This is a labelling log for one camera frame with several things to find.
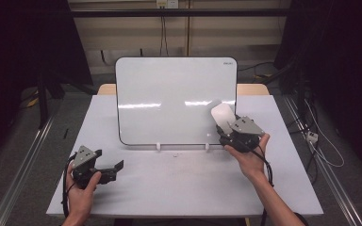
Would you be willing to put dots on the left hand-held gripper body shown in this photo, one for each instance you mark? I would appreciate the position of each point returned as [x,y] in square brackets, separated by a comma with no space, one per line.
[83,157]

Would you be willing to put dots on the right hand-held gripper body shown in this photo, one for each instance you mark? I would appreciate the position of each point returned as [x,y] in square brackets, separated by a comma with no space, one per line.
[246,127]

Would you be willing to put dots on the white whiteboard eraser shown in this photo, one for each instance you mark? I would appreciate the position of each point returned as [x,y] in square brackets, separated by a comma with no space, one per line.
[222,115]

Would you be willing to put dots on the white whiteboard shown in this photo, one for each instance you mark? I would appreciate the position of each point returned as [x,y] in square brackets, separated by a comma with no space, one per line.
[169,94]

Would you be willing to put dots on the person's right hand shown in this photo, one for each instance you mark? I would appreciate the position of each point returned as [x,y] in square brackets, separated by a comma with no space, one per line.
[251,163]

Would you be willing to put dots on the person's left hand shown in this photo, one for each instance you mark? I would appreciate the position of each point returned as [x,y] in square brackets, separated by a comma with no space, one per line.
[80,201]

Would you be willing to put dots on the white whiteboard support clip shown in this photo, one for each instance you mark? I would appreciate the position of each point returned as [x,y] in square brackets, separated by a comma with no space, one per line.
[158,146]
[207,146]

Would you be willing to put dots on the black pen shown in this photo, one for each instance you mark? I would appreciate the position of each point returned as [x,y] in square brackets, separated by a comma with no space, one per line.
[65,133]

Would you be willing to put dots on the white power strip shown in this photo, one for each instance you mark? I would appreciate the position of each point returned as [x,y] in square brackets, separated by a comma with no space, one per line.
[312,137]

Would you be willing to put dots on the black metal stand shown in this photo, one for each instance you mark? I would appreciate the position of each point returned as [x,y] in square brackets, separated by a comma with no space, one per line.
[42,100]

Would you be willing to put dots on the thin vertical yellow pipe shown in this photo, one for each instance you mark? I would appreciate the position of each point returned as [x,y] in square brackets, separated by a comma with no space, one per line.
[188,28]

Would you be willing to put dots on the black curtain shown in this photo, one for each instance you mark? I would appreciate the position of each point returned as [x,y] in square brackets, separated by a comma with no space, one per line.
[339,62]
[19,47]

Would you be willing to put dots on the black horizontal bar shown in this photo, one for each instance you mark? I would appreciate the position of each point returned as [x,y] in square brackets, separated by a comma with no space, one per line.
[176,12]

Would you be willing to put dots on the aluminium floor rail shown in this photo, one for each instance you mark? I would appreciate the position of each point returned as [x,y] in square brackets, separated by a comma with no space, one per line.
[333,182]
[22,166]

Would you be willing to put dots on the white wall socket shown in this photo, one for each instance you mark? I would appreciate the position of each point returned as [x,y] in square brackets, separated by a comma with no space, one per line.
[167,3]

